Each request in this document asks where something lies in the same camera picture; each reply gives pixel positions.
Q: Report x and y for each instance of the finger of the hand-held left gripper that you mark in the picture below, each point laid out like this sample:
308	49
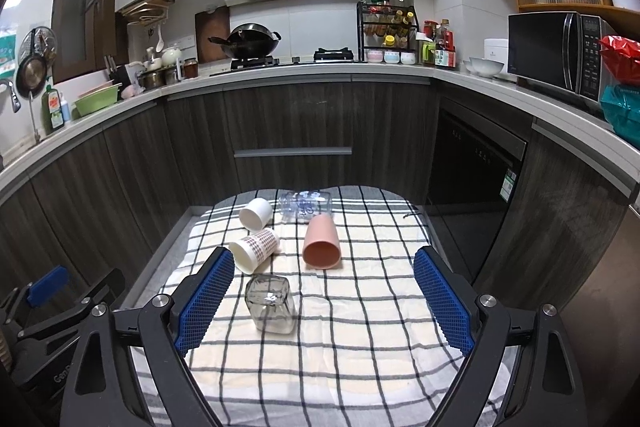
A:
47	285
85	302

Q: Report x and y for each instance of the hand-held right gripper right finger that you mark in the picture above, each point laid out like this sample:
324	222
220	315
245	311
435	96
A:
445	302

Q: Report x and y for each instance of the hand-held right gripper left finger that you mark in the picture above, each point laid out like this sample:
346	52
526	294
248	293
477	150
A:
205	302

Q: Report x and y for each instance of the square clear glass cup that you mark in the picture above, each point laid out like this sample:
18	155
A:
270	307

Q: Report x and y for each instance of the patterned paper cup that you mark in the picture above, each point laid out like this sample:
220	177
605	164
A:
255	249

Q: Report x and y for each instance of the plain white cup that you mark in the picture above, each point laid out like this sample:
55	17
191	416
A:
255	213

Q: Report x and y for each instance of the pink plastic cup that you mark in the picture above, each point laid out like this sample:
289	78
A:
322	239

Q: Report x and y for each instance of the printed clear glass cup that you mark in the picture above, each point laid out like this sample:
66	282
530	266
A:
305	206

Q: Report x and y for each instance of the green cup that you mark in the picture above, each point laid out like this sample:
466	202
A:
428	53

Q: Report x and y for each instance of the checked white cloth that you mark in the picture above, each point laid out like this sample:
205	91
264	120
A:
350	337

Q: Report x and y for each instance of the black dishwasher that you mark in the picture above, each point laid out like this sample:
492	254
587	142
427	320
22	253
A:
470	187

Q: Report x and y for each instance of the green dish soap bottle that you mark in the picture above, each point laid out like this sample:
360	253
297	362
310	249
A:
52	109

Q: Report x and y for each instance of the green basin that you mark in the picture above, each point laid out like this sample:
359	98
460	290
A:
97	101

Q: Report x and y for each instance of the metal faucet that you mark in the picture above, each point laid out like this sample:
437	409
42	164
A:
12	94

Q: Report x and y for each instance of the dark wood base cabinets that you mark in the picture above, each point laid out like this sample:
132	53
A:
290	117

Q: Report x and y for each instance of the pink cloth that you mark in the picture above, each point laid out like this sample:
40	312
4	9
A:
132	93

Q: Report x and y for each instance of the hanging frying pan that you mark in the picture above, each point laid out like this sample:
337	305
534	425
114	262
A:
31	69

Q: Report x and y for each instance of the knife block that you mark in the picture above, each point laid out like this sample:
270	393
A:
117	74

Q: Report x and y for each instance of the steel pot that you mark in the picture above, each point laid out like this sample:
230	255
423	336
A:
151	79

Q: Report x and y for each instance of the red sauce jar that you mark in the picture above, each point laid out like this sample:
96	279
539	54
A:
190	68

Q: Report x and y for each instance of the small white bowl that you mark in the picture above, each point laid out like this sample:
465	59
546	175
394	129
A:
469	66

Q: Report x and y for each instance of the large white bowl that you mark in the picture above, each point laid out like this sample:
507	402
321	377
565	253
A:
486	67

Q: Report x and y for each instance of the white teapot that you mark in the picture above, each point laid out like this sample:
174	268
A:
171	56

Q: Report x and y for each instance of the dark sauce bottle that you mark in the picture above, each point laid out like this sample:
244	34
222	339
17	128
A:
442	47

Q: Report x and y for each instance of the black gas hob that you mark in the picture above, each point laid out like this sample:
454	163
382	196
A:
295	62

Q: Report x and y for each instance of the teal plastic bag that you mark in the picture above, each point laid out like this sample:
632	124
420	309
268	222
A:
622	109

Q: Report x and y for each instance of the white ladle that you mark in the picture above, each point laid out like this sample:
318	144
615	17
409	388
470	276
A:
160	39

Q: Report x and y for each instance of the black wok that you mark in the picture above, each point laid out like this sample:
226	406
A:
250	39

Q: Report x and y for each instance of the brown cutting board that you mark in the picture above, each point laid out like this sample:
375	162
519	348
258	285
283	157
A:
210	32

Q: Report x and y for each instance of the red lid jar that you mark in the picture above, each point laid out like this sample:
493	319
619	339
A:
429	29

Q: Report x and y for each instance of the black microwave oven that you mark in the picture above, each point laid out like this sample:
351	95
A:
555	52

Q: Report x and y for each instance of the brown framed window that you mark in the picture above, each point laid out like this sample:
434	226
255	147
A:
82	12

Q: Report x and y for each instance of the black spice rack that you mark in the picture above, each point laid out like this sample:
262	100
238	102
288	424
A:
387	32

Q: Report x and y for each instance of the wooden boards rack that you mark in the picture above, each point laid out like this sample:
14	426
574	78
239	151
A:
147	9

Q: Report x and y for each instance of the red plastic bag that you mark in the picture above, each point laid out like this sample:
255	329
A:
620	59

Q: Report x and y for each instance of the wall poster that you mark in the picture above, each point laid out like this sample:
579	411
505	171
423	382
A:
7	49

